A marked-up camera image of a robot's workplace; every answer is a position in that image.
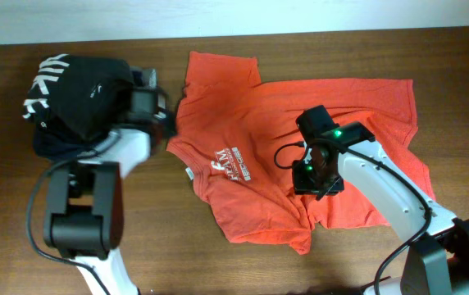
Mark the navy blue folded shirt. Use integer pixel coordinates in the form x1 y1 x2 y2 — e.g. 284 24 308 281
32 69 145 161

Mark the red t-shirt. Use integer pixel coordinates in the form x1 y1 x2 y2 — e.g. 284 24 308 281
167 52 433 255

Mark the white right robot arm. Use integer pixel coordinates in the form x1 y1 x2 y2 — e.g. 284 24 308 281
292 106 469 294

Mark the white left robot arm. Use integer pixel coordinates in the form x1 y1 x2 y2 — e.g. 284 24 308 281
39 87 176 294

